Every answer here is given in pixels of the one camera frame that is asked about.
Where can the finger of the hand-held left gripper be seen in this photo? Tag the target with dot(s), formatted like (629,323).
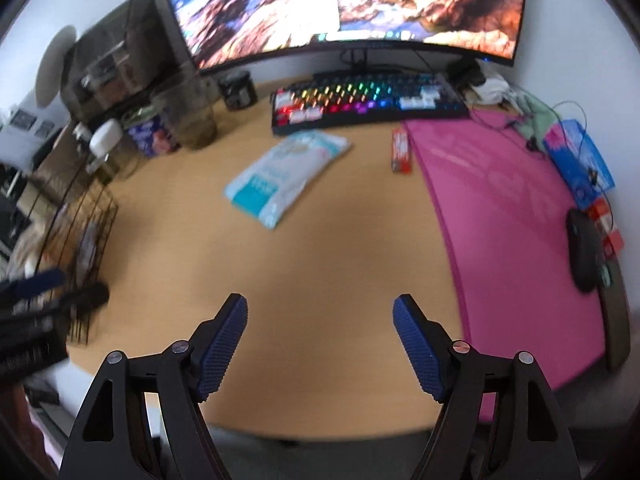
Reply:
(37,284)
(82,299)

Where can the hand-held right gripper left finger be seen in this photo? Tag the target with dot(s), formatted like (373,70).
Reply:
(222,345)

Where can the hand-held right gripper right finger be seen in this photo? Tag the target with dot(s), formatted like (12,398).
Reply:
(420,345)

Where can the pink desk mat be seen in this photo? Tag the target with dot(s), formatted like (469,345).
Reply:
(500,240)

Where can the glass jar with white lid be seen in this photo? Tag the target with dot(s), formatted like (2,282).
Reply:
(107,137)

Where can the blue luncheon meat can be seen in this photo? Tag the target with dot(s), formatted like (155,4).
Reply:
(152,135)

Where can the black computer mouse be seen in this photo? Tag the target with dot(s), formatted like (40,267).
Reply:
(585,250)

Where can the red snack packet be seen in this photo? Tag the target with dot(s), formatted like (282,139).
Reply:
(401,150)

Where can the tall drinking glass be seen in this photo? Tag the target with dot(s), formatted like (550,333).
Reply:
(190,115)

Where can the round white mirror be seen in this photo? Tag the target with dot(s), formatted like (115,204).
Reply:
(54,65)

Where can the red small box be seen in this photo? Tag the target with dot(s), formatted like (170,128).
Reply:
(607,225)

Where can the blue plastic packet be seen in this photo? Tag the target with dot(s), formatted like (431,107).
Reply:
(575,160)

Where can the backlit mechanical keyboard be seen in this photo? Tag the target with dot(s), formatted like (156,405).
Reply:
(370,102)

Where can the dark cosmetics organizer cabinet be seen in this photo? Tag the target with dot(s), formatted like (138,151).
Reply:
(125,50)

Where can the small black jar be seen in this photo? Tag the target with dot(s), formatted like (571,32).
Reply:
(239,90)

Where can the green cloth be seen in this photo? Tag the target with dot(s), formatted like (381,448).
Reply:
(537,117)

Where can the curved computer monitor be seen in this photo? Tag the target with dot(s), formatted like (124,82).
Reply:
(350,0)

